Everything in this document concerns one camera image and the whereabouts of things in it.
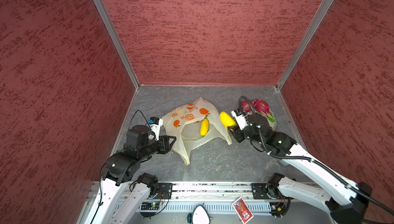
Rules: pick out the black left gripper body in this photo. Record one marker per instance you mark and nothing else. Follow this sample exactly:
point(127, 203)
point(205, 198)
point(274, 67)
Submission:
point(163, 145)

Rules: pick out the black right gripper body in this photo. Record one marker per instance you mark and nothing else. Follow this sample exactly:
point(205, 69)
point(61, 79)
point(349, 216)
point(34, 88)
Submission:
point(245, 133)

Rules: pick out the fruit print plastic bag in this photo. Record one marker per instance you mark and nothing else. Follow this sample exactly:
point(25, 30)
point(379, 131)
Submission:
point(184, 122)

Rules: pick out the pink dragon fruit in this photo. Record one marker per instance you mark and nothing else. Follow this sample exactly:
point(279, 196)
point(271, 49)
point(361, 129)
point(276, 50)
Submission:
point(261, 107)
point(247, 106)

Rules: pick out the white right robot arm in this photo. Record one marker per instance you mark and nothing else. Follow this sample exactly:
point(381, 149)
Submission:
point(344, 200)

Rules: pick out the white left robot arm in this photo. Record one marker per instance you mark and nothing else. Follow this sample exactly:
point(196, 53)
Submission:
point(119, 197)

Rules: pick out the white teal alarm clock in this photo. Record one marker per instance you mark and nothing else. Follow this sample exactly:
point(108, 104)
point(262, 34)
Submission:
point(199, 216)

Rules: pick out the red playing card pack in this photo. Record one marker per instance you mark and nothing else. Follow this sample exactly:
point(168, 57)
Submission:
point(242, 210)

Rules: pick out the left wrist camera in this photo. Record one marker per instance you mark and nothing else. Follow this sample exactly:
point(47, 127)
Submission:
point(155, 124)

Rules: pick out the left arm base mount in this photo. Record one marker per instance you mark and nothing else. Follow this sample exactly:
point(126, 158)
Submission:
point(162, 191)

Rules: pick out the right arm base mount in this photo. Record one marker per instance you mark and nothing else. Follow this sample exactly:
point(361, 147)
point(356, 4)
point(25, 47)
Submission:
point(265, 191)

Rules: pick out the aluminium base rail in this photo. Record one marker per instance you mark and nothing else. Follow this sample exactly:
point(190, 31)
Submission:
point(217, 198)

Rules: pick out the aluminium corner post right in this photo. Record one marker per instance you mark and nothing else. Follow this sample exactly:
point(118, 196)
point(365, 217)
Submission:
point(313, 26)

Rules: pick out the aluminium corner post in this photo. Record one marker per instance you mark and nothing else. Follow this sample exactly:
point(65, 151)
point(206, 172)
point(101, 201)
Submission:
point(313, 26)
point(102, 10)

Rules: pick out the aluminium corner post left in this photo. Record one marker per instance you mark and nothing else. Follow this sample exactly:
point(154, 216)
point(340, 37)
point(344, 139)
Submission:
point(102, 10)

